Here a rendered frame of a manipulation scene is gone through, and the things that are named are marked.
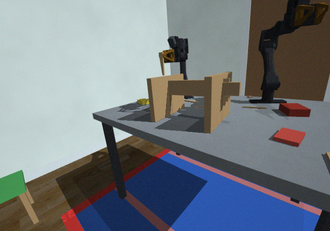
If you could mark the red rectangular block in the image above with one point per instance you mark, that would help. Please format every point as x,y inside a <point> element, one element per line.
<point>294,109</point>

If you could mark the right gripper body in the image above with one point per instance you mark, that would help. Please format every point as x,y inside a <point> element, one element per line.
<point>176,55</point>

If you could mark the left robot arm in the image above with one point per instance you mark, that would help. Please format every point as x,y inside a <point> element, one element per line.
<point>271,80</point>

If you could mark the yellow sponge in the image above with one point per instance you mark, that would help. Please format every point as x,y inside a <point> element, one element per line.
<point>143,101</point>

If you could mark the tan wooden rail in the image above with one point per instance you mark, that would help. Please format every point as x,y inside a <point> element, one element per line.
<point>196,88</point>

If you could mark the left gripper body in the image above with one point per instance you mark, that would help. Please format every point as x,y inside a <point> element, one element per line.
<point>308,22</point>

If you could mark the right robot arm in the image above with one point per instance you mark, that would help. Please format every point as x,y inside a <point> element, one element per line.
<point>180,43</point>

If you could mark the tan wooden board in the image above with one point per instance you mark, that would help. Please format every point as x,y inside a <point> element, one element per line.
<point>214,111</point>
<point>161,103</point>

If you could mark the red flat block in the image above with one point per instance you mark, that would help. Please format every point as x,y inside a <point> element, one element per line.
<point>289,136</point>

